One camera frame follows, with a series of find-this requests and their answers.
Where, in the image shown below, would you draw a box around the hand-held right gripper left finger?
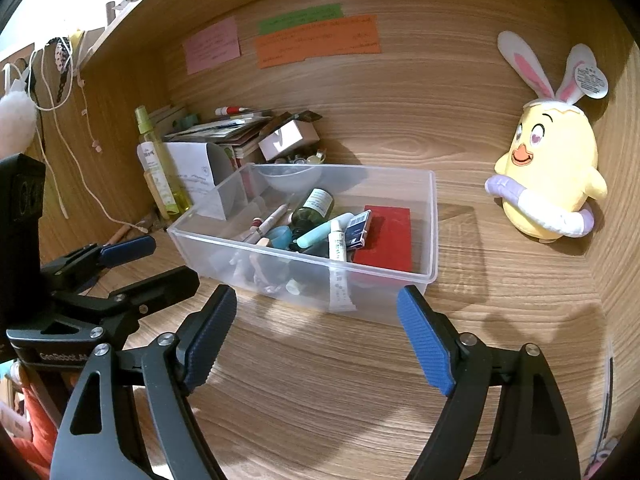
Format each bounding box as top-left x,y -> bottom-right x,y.
49,284 -> 238,480

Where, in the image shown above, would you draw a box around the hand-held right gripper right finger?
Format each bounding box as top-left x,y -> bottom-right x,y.
396,285 -> 583,480

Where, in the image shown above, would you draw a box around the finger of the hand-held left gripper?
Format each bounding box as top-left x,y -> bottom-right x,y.
40,234 -> 157,292
106,266 -> 201,314

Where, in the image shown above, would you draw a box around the clear plastic storage box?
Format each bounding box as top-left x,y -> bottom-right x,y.
166,162 -> 438,326

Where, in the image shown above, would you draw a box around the blue tape roll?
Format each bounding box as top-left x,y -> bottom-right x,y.
267,225 -> 296,251

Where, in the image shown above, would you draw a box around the small blue pack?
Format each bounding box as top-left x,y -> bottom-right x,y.
345,210 -> 373,250

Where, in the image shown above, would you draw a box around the mint green tube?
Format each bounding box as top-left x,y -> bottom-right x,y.
298,221 -> 335,252

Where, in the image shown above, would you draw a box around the green spray bottle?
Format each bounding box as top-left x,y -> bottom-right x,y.
135,106 -> 193,220

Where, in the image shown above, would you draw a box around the white fluffy pompom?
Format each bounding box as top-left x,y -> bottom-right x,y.
0,89 -> 38,157

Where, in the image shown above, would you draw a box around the white printed paper box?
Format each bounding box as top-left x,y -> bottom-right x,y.
162,141 -> 230,221

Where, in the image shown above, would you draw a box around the white printed tube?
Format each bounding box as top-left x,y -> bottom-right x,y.
327,212 -> 358,313

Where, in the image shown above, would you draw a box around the stack of books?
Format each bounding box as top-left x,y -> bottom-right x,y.
150,105 -> 281,161

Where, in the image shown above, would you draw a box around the clear plastic bowl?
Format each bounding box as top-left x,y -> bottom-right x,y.
257,164 -> 323,193

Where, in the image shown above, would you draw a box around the dark green glass bottle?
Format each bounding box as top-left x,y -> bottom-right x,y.
291,188 -> 334,233

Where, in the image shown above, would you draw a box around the small white carton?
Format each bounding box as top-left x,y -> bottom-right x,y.
258,121 -> 321,162

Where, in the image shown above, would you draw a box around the pile of small metal caps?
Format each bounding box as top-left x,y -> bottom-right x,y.
275,147 -> 327,165

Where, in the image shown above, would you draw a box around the person's orange clothing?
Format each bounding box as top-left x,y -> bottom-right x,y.
10,385 -> 68,466

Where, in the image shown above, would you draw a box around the yellow chick plush bunny ears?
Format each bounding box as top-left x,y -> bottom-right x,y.
484,30 -> 610,245

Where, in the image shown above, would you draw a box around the pink paper note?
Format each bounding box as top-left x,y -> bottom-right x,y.
182,16 -> 242,76

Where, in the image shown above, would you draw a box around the orange paper note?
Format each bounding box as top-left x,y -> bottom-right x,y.
255,14 -> 382,69

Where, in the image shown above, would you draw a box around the green paper note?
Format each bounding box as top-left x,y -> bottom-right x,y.
257,4 -> 343,35

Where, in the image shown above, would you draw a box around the white cable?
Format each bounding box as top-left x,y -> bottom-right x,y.
30,45 -> 151,233

